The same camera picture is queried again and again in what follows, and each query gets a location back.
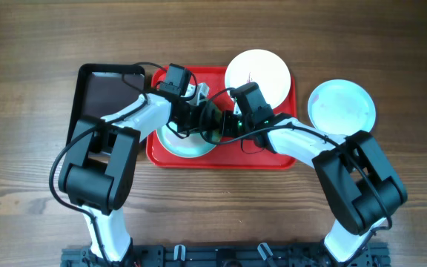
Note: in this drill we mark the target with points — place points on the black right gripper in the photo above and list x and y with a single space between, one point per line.
227 130

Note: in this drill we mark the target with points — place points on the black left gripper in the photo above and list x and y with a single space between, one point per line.
208 120

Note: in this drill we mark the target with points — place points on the light blue plate front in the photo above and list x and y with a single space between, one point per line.
191 146

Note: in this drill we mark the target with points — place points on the light blue plate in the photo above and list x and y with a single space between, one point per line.
191 146
340 106

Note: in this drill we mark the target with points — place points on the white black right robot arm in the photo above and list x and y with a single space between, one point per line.
362 188

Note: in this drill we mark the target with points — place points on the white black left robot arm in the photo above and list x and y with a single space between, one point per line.
95 169

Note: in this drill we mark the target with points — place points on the red tray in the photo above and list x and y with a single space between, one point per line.
224 156

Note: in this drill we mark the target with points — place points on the black tray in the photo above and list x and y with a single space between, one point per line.
103 89

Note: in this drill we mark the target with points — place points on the white plate back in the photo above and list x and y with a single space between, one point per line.
265 68

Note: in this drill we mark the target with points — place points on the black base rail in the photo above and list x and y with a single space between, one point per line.
296 254

